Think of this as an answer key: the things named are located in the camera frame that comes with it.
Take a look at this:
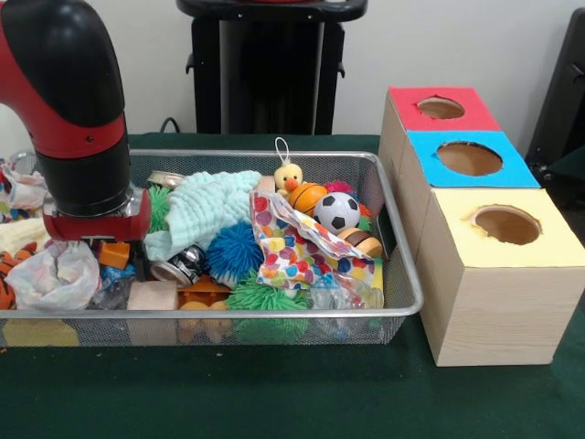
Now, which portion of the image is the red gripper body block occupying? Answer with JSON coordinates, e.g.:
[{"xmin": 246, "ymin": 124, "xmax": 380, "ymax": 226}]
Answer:
[{"xmin": 43, "ymin": 187, "xmax": 153, "ymax": 243}]

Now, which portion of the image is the colourful polka-dot cloth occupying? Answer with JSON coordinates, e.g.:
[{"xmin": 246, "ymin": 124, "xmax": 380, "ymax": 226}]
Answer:
[{"xmin": 249, "ymin": 192, "xmax": 376, "ymax": 292}]

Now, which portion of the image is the black floor stand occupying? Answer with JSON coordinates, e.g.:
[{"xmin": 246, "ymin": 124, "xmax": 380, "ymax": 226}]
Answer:
[{"xmin": 528, "ymin": 7, "xmax": 585, "ymax": 175}]

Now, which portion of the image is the yellow duck toy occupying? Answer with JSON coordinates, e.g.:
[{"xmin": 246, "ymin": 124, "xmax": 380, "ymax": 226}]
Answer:
[{"xmin": 272, "ymin": 137, "xmax": 304, "ymax": 204}]

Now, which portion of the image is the small orange basketball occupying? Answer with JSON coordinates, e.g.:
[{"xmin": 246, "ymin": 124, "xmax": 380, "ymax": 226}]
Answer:
[{"xmin": 290, "ymin": 181, "xmax": 328, "ymax": 219}]

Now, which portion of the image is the small soccer ball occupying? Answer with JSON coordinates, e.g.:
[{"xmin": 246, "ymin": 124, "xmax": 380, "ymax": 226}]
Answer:
[{"xmin": 314, "ymin": 191, "xmax": 362, "ymax": 235}]

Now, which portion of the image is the wooden box with three holes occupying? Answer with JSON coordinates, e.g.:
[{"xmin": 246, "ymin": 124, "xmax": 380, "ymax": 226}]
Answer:
[{"xmin": 378, "ymin": 87, "xmax": 585, "ymax": 368}]

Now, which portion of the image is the mint green knit cloth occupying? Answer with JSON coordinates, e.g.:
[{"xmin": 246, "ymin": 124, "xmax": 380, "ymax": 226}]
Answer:
[{"xmin": 144, "ymin": 171, "xmax": 262, "ymax": 262}]

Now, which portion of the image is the dark green side table cloth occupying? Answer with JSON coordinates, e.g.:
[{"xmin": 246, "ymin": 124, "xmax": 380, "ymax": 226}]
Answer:
[{"xmin": 547, "ymin": 145, "xmax": 585, "ymax": 181}]

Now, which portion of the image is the cream cloth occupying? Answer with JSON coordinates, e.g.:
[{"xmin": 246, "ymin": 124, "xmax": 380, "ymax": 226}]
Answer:
[{"xmin": 0, "ymin": 218, "xmax": 51, "ymax": 255}]

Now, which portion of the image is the wooden burger toy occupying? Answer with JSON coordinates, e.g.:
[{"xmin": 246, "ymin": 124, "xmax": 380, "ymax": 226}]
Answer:
[{"xmin": 335, "ymin": 228, "xmax": 385, "ymax": 261}]

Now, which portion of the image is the shallow clear mesh bin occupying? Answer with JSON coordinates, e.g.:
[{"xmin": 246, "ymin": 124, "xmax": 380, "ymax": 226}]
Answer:
[{"xmin": 0, "ymin": 148, "xmax": 426, "ymax": 348}]

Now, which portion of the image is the black drink can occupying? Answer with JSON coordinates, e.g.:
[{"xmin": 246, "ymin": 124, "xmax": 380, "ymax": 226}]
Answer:
[{"xmin": 151, "ymin": 244, "xmax": 209, "ymax": 287}]

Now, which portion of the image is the dark green tablecloth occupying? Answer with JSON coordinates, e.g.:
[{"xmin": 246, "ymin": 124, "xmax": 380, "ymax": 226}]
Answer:
[{"xmin": 0, "ymin": 133, "xmax": 585, "ymax": 439}]

